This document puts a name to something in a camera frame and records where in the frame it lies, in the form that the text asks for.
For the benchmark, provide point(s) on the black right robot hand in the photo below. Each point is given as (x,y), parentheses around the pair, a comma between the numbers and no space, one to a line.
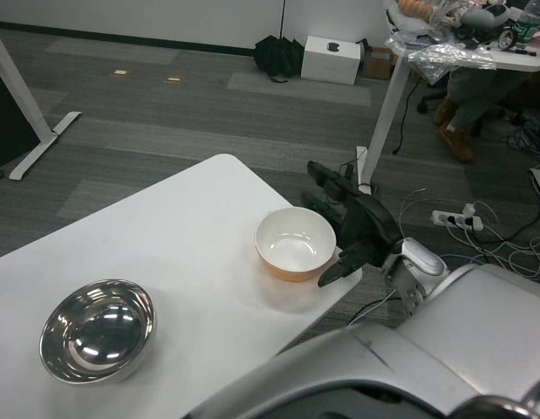
(365,222)

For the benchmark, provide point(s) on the white orange plastic bowl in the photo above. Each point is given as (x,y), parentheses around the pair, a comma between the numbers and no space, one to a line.
(291,244)

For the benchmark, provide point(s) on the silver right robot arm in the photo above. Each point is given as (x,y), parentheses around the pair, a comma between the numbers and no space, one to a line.
(492,314)

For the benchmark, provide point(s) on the shiny steel bowl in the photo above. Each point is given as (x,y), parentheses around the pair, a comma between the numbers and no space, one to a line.
(99,331)

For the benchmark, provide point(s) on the white power strip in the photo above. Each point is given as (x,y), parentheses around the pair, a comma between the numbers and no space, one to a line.
(448,217)

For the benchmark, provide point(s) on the black chair base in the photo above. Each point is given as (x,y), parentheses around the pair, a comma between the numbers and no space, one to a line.
(428,100)

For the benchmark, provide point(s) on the silver robot chest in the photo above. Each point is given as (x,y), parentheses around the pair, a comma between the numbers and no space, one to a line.
(317,371)

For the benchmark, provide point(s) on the white box with black logo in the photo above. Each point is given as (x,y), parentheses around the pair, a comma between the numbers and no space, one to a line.
(330,65)

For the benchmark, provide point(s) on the brown cardboard box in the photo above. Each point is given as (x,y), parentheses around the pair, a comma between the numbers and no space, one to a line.
(376,61)

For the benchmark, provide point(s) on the seated person in brown boots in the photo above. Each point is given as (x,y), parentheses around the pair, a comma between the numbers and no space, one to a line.
(474,96)

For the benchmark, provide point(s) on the clear crumpled plastic bag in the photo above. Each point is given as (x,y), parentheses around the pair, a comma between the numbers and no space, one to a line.
(435,59)

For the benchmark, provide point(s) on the black folded umbrella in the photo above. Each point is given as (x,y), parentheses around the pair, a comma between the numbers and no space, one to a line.
(278,57)

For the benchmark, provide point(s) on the orange coiled object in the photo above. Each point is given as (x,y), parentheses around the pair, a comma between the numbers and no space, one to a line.
(415,6)

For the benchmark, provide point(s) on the white VR headset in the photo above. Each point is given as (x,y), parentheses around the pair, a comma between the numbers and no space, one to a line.
(483,15)

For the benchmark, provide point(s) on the green plastic bottle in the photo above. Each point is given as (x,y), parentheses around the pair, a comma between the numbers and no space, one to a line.
(527,26)

